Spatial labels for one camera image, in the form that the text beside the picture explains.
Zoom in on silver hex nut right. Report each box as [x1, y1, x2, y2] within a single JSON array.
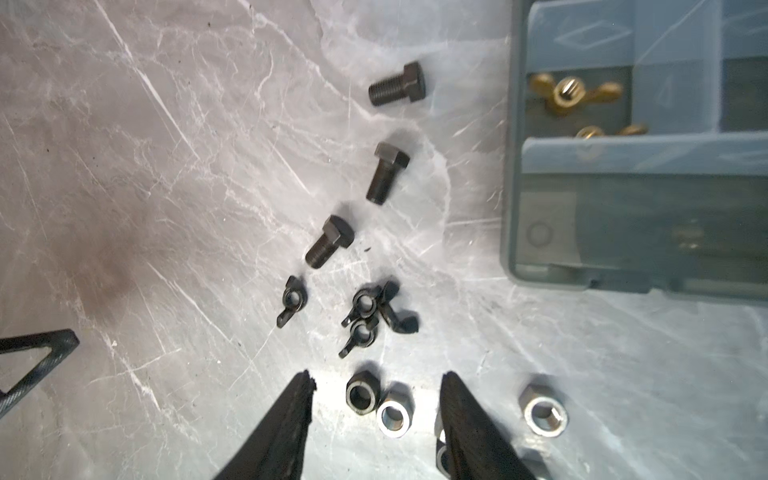
[[519, 384, 569, 438]]

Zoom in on black hex bolt middle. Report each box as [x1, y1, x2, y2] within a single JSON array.
[[366, 142, 410, 205]]

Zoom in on black wing nut cluster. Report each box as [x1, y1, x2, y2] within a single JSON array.
[[341, 285, 382, 327], [338, 318, 379, 359], [377, 280, 419, 335]]

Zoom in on black hex nut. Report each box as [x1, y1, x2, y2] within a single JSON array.
[[346, 370, 381, 415]]

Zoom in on silver hex nut middle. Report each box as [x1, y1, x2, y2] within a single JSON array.
[[376, 391, 413, 439]]

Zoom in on black hex bolt far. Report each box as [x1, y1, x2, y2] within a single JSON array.
[[368, 61, 426, 106]]

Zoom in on brass wing nut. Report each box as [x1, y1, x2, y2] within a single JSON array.
[[574, 124, 648, 139], [528, 73, 624, 116]]

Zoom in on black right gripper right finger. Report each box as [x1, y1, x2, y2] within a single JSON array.
[[439, 371, 535, 479]]

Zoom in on black hex bolt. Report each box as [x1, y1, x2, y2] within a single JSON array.
[[305, 215, 355, 269], [368, 61, 426, 106], [366, 142, 410, 205]]

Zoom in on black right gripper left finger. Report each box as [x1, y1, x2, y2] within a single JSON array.
[[215, 370, 316, 479]]

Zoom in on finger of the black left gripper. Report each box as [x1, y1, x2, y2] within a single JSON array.
[[0, 329, 80, 417]]

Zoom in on grey plastic organizer box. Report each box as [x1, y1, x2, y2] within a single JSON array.
[[501, 1, 767, 301]]

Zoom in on black hex bolt near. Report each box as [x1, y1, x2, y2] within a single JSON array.
[[305, 215, 355, 269]]

